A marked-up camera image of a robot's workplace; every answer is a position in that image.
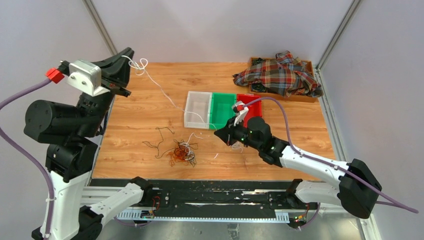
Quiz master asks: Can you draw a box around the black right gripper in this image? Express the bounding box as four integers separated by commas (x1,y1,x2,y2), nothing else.
214,116,261,151

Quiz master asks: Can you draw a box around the white cable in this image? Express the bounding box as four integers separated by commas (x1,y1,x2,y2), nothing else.
180,132,205,163
121,55,244,154

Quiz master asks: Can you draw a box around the black thin cable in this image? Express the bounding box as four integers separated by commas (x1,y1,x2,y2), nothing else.
142,126,200,168

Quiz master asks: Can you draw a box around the orange cable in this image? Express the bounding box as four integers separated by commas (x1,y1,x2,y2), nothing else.
166,147,196,167

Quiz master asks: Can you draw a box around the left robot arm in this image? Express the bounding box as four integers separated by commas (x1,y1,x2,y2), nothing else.
23,47,153,240

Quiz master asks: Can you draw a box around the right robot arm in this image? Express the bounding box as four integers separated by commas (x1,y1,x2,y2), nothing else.
214,117,382,219

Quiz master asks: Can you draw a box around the green plastic bin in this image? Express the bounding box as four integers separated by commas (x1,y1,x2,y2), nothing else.
209,92,237,130

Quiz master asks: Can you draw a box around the white plastic bin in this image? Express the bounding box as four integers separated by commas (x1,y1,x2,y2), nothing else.
183,91,213,129

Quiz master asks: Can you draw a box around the red plastic bin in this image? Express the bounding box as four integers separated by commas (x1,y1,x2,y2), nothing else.
236,94,263,128

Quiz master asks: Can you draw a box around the plaid flannel shirt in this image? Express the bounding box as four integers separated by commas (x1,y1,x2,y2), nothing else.
232,50,323,98

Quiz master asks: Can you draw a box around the wooden tray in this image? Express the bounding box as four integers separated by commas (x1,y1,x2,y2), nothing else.
248,57,318,104

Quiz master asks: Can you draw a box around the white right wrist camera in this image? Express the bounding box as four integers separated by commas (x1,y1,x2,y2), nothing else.
232,101,249,126

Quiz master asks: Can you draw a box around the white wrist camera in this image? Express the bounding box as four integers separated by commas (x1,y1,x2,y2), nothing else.
232,101,249,126
60,59,109,97

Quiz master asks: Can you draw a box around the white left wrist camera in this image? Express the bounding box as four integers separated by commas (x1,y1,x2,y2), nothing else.
60,59,109,97

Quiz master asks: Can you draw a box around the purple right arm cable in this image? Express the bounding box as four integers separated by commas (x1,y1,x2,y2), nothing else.
235,96,420,215

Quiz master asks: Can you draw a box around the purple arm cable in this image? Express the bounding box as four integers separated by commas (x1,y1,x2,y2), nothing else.
235,96,420,215
0,67,65,240

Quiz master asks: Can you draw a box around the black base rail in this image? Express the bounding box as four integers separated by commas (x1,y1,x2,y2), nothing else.
89,178,319,229

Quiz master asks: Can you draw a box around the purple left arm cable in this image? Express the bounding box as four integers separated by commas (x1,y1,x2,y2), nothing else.
0,67,65,240

